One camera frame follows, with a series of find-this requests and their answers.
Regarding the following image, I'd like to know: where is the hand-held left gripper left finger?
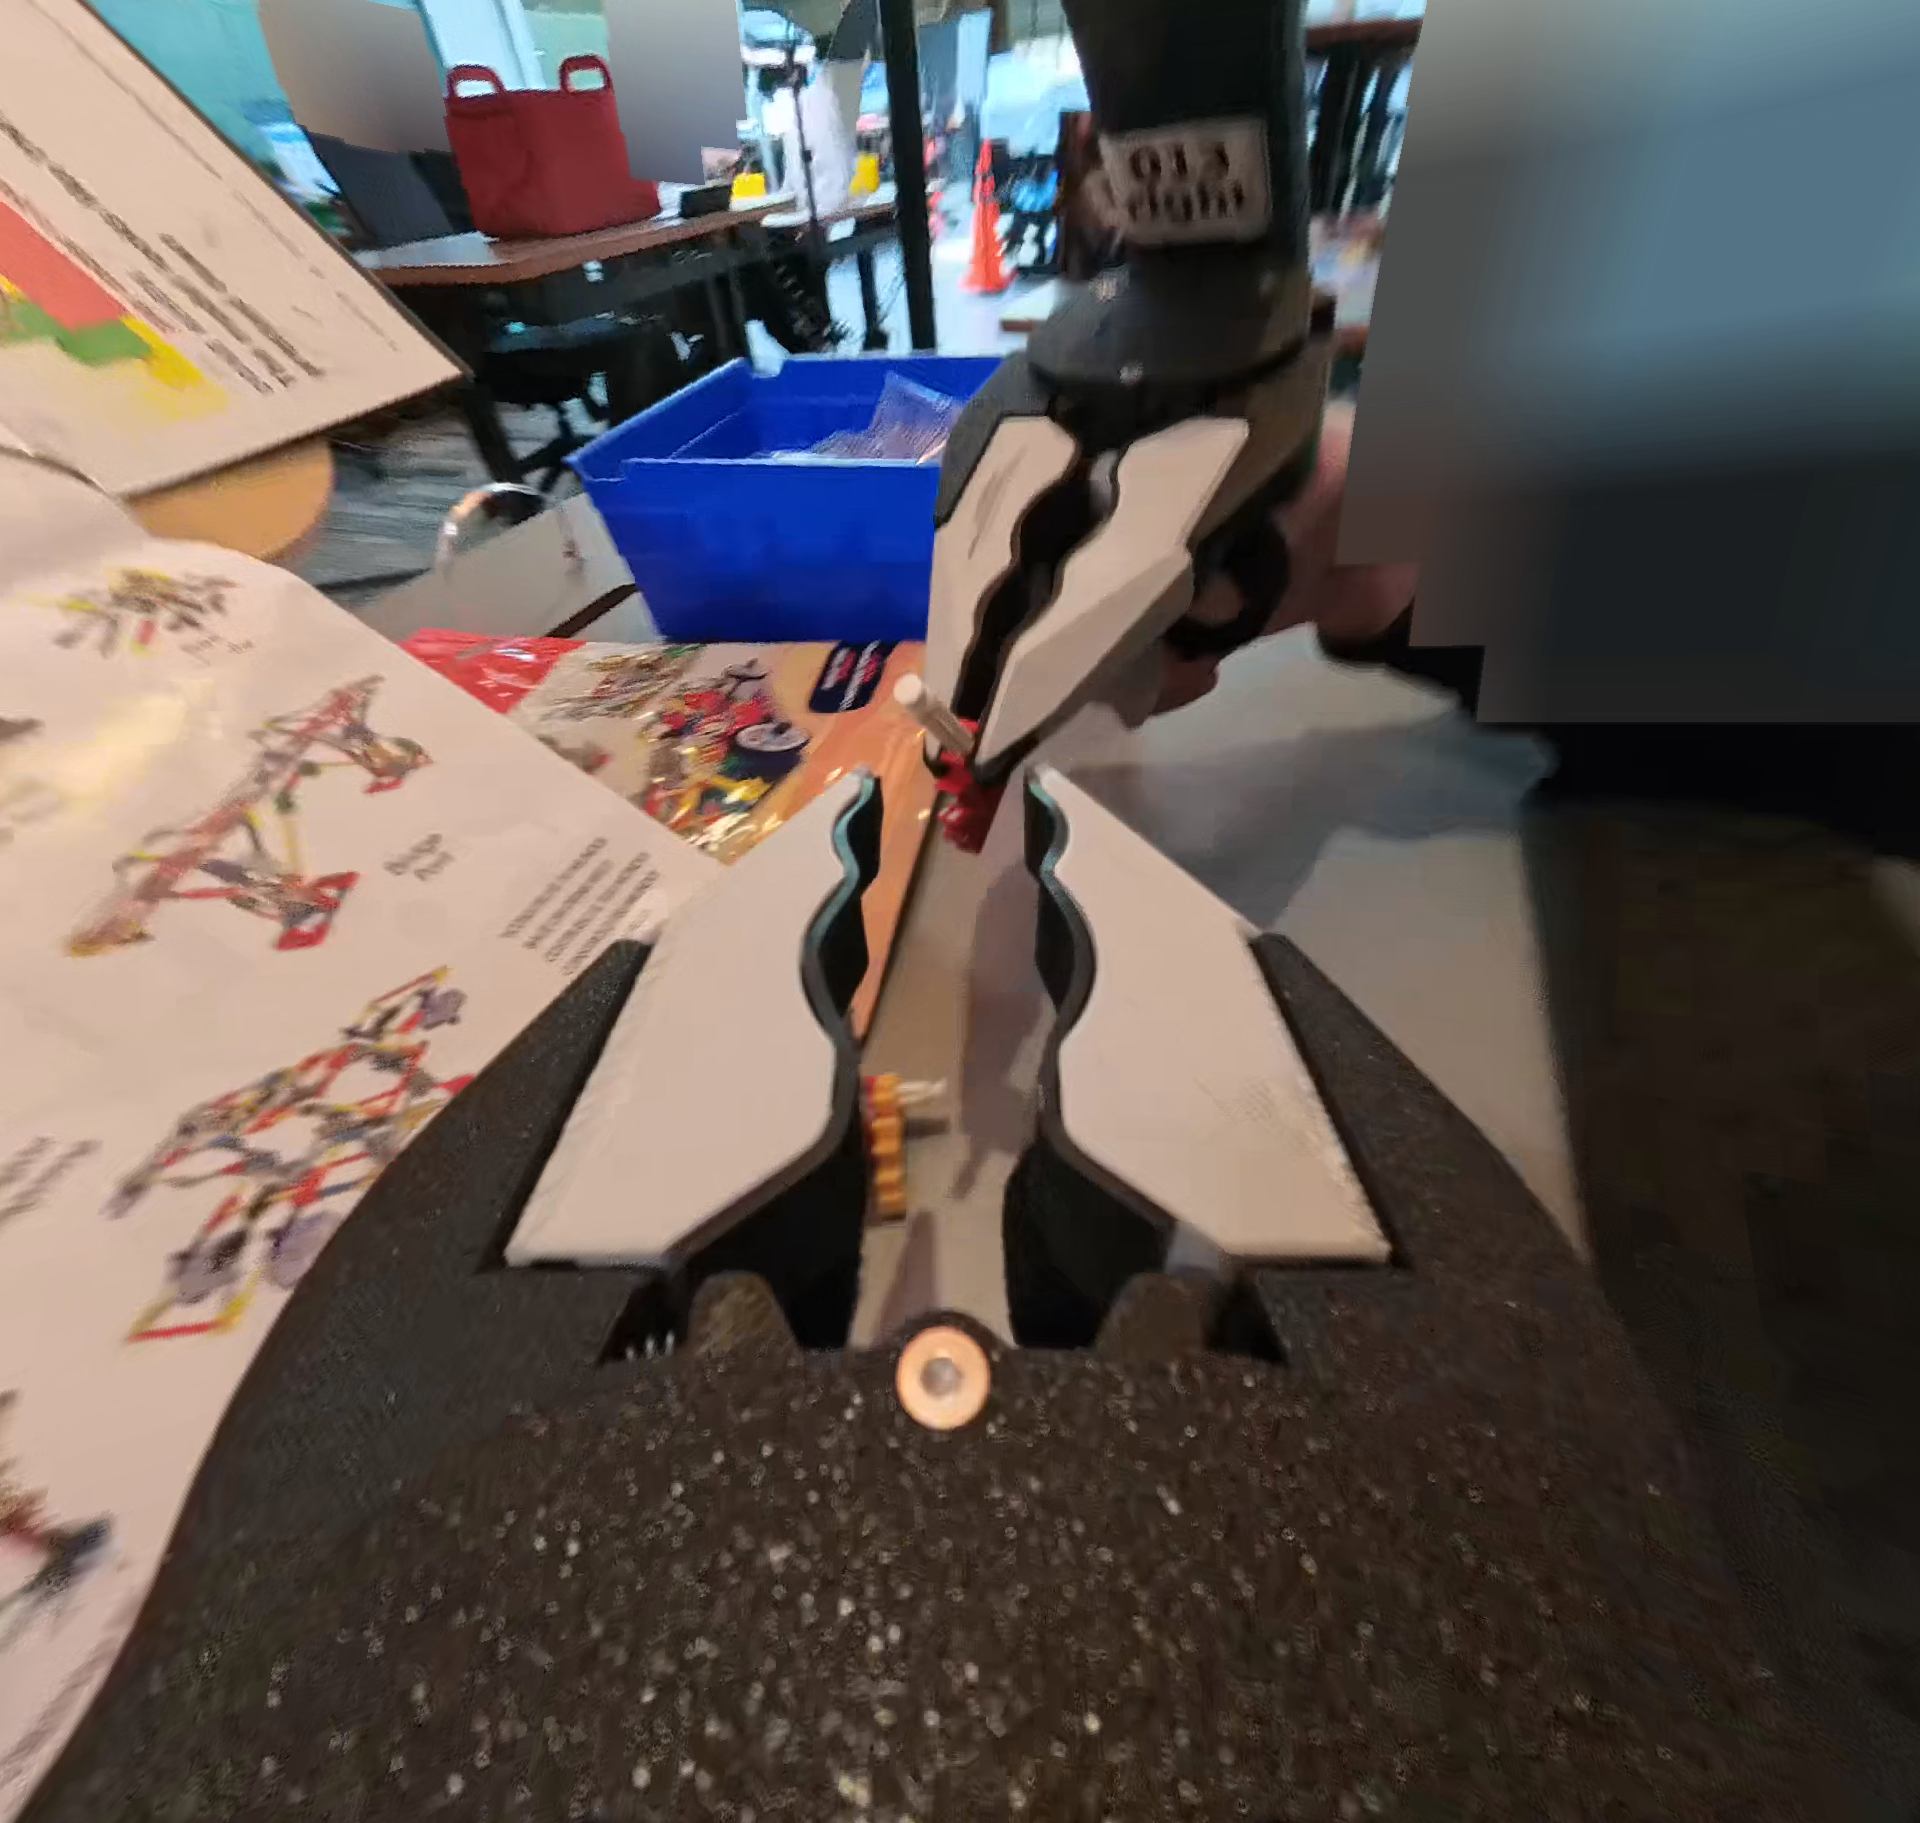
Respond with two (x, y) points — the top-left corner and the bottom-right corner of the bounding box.
(501, 768), (886, 1272)

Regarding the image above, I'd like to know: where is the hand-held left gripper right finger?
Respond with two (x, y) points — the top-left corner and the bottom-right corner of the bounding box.
(1022, 768), (1395, 1277)

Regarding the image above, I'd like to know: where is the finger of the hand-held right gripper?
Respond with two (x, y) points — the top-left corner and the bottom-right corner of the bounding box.
(972, 415), (1256, 775)
(925, 417), (1086, 723)

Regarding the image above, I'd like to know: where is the connector assembly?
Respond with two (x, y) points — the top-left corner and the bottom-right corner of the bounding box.
(854, 1069), (952, 1224)

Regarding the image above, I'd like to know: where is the red connector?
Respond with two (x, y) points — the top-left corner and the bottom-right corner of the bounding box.
(930, 720), (1011, 855)

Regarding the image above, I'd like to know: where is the building instruction sheet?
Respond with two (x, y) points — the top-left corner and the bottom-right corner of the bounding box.
(0, 459), (724, 1786)

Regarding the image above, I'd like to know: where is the person's right hand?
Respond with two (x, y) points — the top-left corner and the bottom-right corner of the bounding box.
(1123, 454), (1422, 718)

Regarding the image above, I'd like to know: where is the clear plastic bag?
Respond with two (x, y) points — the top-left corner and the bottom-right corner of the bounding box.
(763, 370), (964, 469)

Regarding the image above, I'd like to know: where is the orange traffic cone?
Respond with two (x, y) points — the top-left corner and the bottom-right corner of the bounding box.
(957, 143), (1015, 299)

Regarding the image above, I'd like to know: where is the blue plastic bin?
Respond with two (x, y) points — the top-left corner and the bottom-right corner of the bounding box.
(566, 354), (1009, 645)

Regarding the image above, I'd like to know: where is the black pole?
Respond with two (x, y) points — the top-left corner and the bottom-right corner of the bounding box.
(869, 0), (940, 354)

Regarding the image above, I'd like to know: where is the colourful toy packaging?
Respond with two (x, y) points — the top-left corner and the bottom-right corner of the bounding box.
(403, 480), (943, 1047)

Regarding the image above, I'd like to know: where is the dark wooden work table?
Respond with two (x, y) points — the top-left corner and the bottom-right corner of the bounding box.
(349, 193), (902, 482)

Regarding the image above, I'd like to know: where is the red fabric tote bag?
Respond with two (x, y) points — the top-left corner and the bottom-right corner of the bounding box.
(442, 53), (661, 241)

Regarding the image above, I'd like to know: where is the wooden board stand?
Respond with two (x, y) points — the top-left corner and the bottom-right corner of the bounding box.
(126, 434), (336, 566)

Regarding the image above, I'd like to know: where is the white task instruction board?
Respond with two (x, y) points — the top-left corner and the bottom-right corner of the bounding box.
(0, 0), (469, 498)

